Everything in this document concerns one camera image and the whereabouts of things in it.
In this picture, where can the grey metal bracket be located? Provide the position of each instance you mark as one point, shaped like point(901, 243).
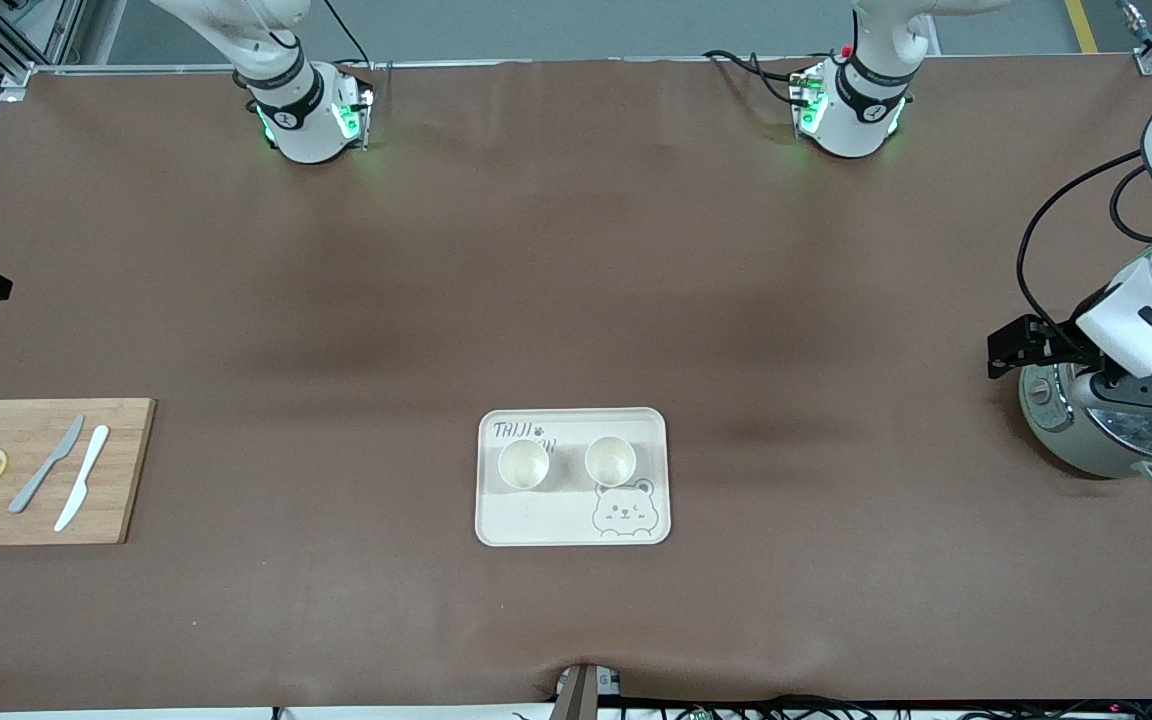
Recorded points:
point(581, 695)

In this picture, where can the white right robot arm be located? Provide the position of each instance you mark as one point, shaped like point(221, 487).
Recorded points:
point(296, 120)

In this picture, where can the brown table cover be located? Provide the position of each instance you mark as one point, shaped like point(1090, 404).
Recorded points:
point(576, 250)

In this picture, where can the white tray with bear print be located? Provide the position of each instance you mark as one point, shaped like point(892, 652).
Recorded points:
point(556, 515)

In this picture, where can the grey plastic knife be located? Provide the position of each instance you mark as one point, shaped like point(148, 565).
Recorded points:
point(41, 474)

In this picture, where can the white plastic cup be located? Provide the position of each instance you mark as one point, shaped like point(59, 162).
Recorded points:
point(524, 466)
point(611, 463)

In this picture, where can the white plastic knife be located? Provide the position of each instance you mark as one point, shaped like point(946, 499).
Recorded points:
point(84, 475)

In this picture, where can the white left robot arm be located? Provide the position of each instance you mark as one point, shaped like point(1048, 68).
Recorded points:
point(861, 110)

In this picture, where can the bamboo cutting board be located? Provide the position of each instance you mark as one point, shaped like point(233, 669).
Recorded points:
point(126, 470)

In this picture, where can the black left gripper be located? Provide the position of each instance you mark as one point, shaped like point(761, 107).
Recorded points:
point(1058, 343)

